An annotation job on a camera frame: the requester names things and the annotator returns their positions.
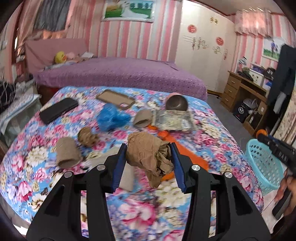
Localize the printed snack wrapper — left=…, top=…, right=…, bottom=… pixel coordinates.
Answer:
left=152, top=109, right=197, bottom=132

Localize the dotted storage box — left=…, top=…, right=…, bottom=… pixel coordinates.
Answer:
left=1, top=94, right=42, bottom=147

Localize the pink headboard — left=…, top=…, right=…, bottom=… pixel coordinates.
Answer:
left=25, top=38, right=88, bottom=74

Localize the white wardrobe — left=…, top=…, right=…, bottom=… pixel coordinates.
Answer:
left=175, top=1, right=236, bottom=93

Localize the brown paper ball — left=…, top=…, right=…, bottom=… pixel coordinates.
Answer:
left=126, top=132, right=174, bottom=188

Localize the blue plastic bag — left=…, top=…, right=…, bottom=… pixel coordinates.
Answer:
left=96, top=103, right=132, bottom=132

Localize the orange cloth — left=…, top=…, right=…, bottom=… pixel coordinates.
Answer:
left=147, top=125, right=209, bottom=171

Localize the small framed wall picture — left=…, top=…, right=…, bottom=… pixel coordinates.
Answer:
left=262, top=37, right=286, bottom=62

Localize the black patterned bag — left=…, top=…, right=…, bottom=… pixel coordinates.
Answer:
left=0, top=80, right=16, bottom=113

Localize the framed landscape picture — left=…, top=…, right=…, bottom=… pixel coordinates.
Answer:
left=102, top=0, right=156, bottom=23

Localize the yellow duck plush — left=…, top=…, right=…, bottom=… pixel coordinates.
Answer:
left=54, top=51, right=67, bottom=64

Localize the pink metal mug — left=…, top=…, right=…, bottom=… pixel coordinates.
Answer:
left=165, top=92, right=189, bottom=111

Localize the cardboard tube on left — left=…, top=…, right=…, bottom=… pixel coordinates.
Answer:
left=56, top=137, right=82, bottom=169

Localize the brown phone case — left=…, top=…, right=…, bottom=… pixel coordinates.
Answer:
left=96, top=89, right=135, bottom=110

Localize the turquoise plastic basket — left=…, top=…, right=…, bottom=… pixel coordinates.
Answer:
left=245, top=138, right=284, bottom=196

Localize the purple dotted bed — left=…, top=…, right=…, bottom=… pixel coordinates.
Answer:
left=33, top=57, right=207, bottom=100

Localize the pink window curtain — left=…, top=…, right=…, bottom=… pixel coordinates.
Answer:
left=234, top=9, right=285, bottom=38

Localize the wooden desk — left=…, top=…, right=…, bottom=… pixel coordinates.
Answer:
left=220, top=71, right=267, bottom=136

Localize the right hand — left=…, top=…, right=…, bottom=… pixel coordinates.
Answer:
left=273, top=168, right=295, bottom=219

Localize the black wallet case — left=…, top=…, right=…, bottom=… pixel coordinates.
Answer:
left=39, top=98, right=79, bottom=125

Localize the cardboard tube roll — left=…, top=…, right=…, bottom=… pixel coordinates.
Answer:
left=133, top=109, right=152, bottom=128

